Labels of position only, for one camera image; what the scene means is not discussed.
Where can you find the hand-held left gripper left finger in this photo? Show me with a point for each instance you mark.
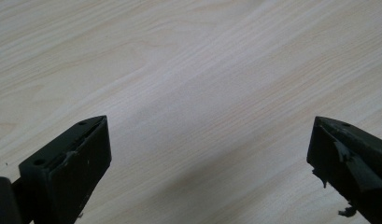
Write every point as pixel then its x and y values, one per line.
pixel 70 174

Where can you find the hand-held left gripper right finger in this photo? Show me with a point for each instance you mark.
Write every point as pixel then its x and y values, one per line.
pixel 350 161

